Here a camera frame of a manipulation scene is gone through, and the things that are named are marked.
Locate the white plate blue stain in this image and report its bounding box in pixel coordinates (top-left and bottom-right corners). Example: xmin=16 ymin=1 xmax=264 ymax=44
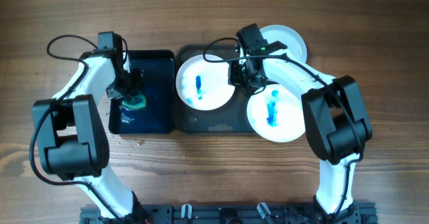
xmin=176 ymin=54 xmax=235 ymax=111
xmin=247 ymin=84 xmax=305 ymax=143

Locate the dark plate tray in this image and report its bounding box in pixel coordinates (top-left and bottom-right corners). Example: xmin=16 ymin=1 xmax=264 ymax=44
xmin=174 ymin=44 xmax=255 ymax=133

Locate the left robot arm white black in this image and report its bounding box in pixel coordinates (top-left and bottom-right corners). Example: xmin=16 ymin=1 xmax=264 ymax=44
xmin=29 ymin=48 xmax=151 ymax=223

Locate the green yellow sponge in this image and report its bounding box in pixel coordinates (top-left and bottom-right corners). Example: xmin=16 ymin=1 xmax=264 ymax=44
xmin=121 ymin=94 xmax=147 ymax=110

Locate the black water tray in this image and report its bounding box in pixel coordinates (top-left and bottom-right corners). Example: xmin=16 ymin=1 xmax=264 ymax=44
xmin=109 ymin=50 xmax=175 ymax=134

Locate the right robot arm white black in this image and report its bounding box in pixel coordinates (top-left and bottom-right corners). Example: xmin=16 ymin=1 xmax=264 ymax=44
xmin=228 ymin=46 xmax=373 ymax=223

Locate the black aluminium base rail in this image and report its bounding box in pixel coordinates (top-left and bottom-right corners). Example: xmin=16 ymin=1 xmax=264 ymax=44
xmin=79 ymin=202 xmax=379 ymax=224

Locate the clean white plate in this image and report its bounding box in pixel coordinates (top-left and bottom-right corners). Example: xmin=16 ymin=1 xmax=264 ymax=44
xmin=260 ymin=25 xmax=308 ymax=63

